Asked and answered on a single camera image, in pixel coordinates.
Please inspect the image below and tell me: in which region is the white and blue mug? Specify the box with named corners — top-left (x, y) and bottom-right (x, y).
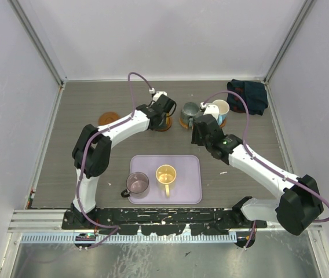
top-left (212, 100), bottom-right (230, 126)

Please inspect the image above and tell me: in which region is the lilac plastic tray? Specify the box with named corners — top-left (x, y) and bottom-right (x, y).
top-left (128, 155), bottom-right (202, 205)

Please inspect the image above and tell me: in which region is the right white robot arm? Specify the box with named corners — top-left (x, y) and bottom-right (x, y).
top-left (191, 115), bottom-right (324, 236)

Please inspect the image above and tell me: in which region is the large woven rattan coaster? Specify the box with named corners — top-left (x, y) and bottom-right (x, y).
top-left (179, 118), bottom-right (194, 129)

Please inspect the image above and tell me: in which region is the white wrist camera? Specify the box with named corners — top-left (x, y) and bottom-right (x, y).
top-left (200, 102), bottom-right (220, 125)
top-left (149, 88), bottom-right (167, 102)

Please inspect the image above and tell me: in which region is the purple transparent mug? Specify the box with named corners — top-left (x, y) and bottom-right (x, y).
top-left (120, 172), bottom-right (149, 199)

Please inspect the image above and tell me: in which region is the dark blue folded cloth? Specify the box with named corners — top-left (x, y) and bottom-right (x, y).
top-left (226, 79), bottom-right (268, 116)

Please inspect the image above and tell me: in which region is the grey metallic mug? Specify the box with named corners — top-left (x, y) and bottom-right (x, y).
top-left (180, 102), bottom-right (200, 121)

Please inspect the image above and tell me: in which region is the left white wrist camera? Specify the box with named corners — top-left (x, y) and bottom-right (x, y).
top-left (149, 88), bottom-right (167, 102)

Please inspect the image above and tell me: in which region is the dark wooden coaster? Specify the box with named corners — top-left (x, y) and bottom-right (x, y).
top-left (98, 111), bottom-right (120, 126)
top-left (155, 116), bottom-right (173, 132)
top-left (218, 118), bottom-right (226, 128)

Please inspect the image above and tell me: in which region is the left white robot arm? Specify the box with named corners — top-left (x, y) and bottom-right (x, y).
top-left (71, 92), bottom-right (177, 229)

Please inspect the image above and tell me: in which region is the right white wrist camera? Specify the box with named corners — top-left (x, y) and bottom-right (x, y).
top-left (200, 102), bottom-right (220, 125)

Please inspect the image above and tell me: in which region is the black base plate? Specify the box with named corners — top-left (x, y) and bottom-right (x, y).
top-left (61, 208), bottom-right (267, 236)

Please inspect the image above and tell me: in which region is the cream mug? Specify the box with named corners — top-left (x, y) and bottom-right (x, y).
top-left (155, 164), bottom-right (177, 198)

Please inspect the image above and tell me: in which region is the white slotted cable duct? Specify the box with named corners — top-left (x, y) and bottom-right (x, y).
top-left (20, 232), bottom-right (237, 244)

